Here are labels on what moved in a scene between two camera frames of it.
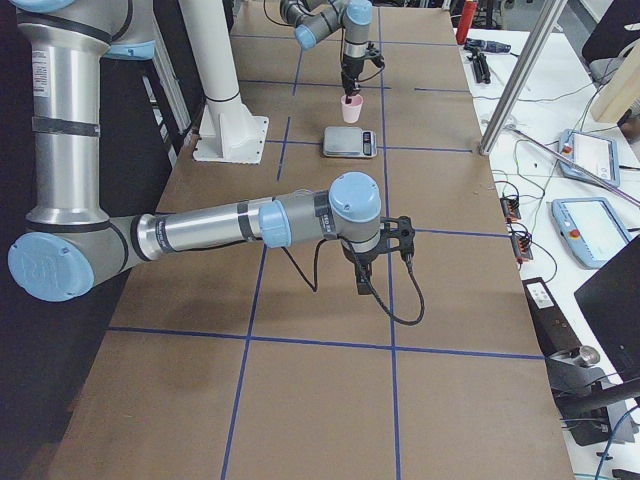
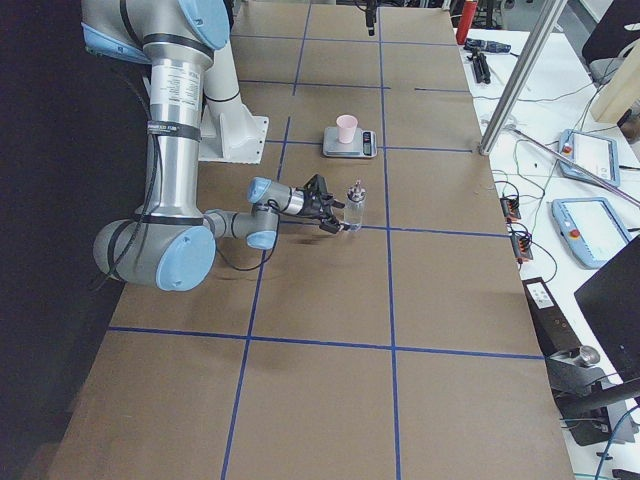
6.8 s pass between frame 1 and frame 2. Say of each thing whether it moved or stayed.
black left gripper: moved
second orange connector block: stayed
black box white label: stayed
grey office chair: stayed
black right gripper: moved
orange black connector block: stayed
